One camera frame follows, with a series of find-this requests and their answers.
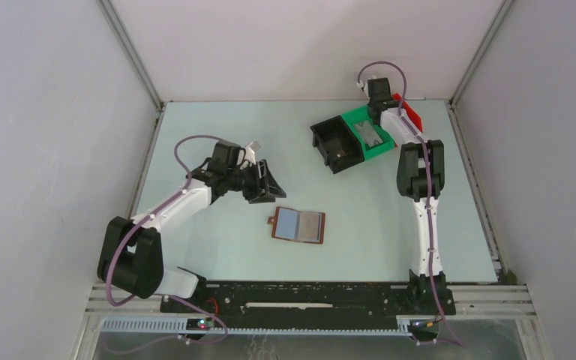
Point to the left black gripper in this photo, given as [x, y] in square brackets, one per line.
[265, 183]

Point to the brown leather card holder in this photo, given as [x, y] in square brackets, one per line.
[307, 227]

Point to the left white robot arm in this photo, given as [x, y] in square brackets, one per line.
[133, 253]

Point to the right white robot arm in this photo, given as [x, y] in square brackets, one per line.
[420, 177]

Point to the silver card in green bin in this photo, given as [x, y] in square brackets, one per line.
[368, 134]

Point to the dark card in black bin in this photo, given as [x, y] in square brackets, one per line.
[336, 150]

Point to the green plastic bin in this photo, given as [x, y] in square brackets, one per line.
[360, 114]

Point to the red plastic bin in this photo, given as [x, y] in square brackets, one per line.
[412, 114]

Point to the black plastic bin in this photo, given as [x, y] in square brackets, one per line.
[336, 128]

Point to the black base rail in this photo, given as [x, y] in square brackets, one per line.
[335, 306]

